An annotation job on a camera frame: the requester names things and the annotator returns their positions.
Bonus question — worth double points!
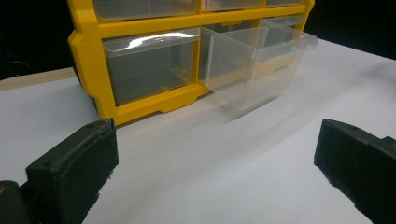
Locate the clear plastic drawer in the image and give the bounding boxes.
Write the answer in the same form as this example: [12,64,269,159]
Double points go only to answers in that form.
[266,0,306,7]
[261,14,304,49]
[200,18,318,112]
[201,0,264,13]
[92,0,198,22]
[102,27,201,106]

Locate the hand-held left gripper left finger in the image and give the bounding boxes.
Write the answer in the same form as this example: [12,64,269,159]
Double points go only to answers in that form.
[19,118,120,224]

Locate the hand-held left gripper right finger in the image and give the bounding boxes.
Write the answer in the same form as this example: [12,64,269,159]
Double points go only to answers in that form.
[313,118,396,224]

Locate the yellow drawer cabinet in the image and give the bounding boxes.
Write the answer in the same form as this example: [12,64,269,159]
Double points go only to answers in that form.
[66,0,316,127]

